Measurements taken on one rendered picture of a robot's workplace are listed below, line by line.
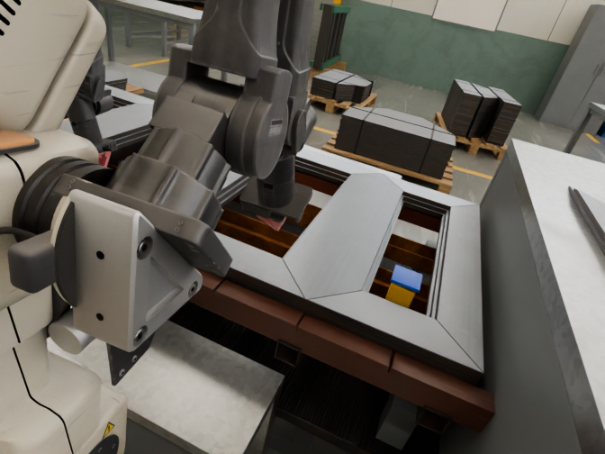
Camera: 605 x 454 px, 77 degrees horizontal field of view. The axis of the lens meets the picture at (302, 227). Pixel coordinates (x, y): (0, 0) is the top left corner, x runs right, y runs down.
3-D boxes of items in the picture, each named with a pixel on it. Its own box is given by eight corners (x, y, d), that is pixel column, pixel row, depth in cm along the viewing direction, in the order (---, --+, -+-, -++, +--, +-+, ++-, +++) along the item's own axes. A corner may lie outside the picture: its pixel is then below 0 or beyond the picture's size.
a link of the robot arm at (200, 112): (138, 139, 30) (198, 158, 29) (196, 48, 34) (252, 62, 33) (178, 194, 39) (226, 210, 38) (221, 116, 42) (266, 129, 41)
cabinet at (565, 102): (538, 122, 723) (600, 4, 620) (534, 115, 763) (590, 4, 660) (595, 136, 705) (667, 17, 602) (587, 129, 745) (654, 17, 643)
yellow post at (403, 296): (371, 331, 94) (395, 271, 84) (391, 340, 93) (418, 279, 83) (366, 345, 90) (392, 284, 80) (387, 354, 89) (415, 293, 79)
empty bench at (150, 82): (64, 89, 401) (49, -17, 351) (112, 79, 459) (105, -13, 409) (191, 127, 374) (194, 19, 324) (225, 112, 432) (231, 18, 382)
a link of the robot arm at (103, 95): (59, 60, 83) (98, 79, 84) (91, 56, 93) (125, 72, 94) (53, 111, 89) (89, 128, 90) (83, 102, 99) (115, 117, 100)
